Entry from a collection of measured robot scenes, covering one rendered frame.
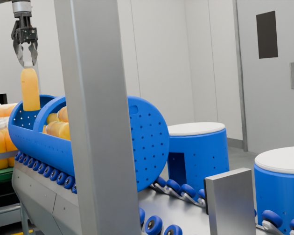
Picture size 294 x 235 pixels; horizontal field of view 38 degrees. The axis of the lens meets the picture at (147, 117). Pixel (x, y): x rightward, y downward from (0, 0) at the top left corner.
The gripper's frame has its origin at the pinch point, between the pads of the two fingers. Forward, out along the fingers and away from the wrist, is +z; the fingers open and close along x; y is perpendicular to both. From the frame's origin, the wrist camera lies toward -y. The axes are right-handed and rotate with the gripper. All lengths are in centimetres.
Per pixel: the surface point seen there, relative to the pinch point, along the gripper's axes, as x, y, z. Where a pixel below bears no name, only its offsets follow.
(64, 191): -6, 47, 45
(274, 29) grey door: 349, -191, -26
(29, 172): -6.3, 4.9, 45.0
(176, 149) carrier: 43, 41, 40
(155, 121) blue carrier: 15, 75, 23
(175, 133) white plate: 44, 41, 34
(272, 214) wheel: 15, 119, 40
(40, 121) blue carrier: -7.3, 34.7, 21.9
